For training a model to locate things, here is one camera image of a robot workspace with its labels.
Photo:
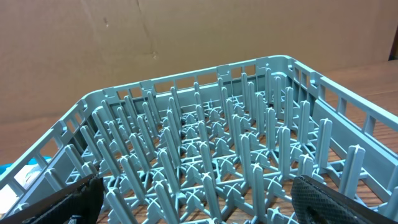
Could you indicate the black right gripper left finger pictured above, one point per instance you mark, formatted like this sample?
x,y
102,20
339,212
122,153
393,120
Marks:
x,y
80,202

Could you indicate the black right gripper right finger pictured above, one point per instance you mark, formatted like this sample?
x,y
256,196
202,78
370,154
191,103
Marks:
x,y
315,203

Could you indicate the grey plastic dishwasher rack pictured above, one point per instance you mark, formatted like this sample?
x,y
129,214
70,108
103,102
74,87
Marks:
x,y
217,140

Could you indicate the teal plastic tray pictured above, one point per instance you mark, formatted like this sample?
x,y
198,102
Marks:
x,y
4,167

